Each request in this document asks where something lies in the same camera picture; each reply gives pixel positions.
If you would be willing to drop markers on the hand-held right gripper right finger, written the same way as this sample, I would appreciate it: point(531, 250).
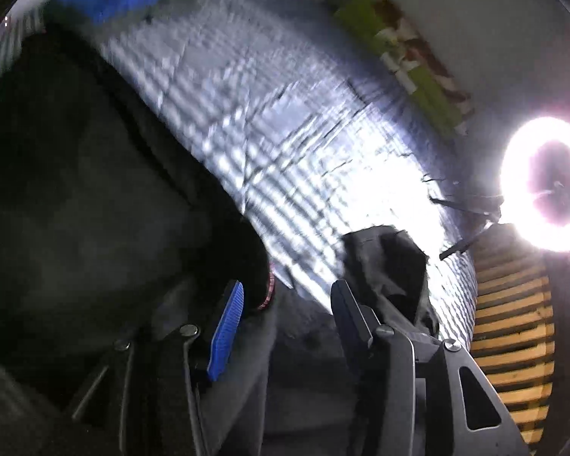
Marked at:
point(349, 318)

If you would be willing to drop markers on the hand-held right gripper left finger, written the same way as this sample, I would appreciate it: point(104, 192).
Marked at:
point(225, 327)

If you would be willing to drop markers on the black garment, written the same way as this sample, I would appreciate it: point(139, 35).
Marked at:
point(399, 266)

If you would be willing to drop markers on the large black jacket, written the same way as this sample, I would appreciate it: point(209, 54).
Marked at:
point(99, 199)

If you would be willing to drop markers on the black light tripod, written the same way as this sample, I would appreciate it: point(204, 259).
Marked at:
point(491, 216)

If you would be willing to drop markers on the striped bedsheet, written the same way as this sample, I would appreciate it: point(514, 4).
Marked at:
point(289, 104)

